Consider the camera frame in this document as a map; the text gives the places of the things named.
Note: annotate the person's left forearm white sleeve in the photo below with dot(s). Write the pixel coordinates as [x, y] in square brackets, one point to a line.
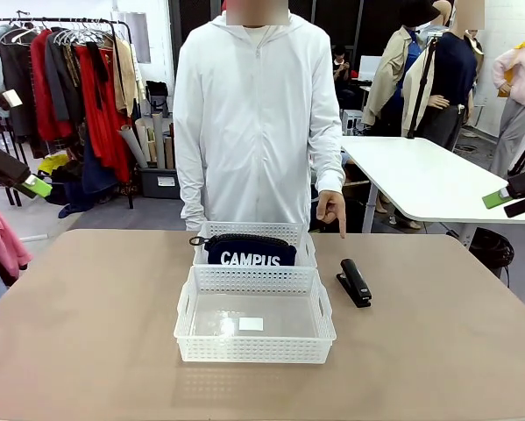
[330, 166]

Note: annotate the dark brown coat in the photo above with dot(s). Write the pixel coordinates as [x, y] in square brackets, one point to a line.
[19, 87]

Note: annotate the black chair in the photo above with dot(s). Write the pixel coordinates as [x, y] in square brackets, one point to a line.
[158, 96]

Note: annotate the dark blue denim pile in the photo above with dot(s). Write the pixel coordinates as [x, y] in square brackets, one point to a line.
[91, 188]

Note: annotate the navy CAMPUS pencil pouch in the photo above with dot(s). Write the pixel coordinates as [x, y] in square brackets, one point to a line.
[251, 256]

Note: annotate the brown cardboard tube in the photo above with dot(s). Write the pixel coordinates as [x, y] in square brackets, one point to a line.
[169, 149]

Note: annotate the black hanging scarf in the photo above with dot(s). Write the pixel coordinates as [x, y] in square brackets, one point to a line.
[97, 70]

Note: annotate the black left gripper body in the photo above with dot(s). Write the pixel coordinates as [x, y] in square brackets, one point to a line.
[3, 164]

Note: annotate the black metal clothes rack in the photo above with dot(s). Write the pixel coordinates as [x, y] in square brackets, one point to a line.
[122, 109]

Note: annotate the black stapler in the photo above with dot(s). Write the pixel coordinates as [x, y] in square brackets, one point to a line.
[354, 283]

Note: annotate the white table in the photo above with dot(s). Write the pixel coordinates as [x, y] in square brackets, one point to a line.
[428, 175]

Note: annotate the long red dress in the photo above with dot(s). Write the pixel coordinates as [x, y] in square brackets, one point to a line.
[104, 131]

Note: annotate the seated person in background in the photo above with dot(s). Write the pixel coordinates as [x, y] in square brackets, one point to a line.
[342, 72]

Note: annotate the red jacket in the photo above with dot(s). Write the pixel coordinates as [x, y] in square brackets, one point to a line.
[40, 87]

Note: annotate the person in white shirt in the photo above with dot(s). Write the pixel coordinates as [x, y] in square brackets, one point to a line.
[249, 131]

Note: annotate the person's left hand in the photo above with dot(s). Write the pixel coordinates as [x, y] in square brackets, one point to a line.
[330, 204]

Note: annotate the mannequin with beige trench coat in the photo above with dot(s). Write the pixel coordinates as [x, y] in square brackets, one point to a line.
[391, 79]

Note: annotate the left gripper green finger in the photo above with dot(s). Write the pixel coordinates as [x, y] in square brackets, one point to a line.
[40, 187]
[23, 192]

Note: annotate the white computer case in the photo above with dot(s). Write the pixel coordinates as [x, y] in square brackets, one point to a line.
[352, 122]

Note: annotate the beige hanging garment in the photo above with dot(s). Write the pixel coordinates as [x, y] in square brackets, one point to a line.
[124, 74]

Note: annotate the mannequin with navy top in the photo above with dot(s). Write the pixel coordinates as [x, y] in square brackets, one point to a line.
[455, 74]

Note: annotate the dark grey jacket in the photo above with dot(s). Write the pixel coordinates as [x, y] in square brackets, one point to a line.
[62, 83]

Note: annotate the grey paper roll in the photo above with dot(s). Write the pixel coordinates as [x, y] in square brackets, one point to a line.
[132, 144]

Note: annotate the black tripod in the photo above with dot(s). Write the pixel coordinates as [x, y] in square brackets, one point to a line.
[422, 87]

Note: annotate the grey storage bin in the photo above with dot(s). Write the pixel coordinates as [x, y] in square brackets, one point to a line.
[159, 182]

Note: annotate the yellow cloth item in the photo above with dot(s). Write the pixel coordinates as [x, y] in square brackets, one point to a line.
[54, 163]

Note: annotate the grey cardboard tube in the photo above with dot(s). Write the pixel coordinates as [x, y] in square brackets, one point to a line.
[159, 140]

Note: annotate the mannequin with pink sweater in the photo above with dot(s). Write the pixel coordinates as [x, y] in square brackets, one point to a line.
[518, 87]

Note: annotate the white perforated plastic basket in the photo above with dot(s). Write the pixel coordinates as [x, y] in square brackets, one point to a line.
[253, 348]
[253, 229]

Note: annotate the person's right forearm white sleeve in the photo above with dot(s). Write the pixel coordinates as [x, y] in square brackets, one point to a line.
[189, 184]

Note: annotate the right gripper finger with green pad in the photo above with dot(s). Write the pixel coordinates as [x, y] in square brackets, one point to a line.
[495, 199]
[517, 208]

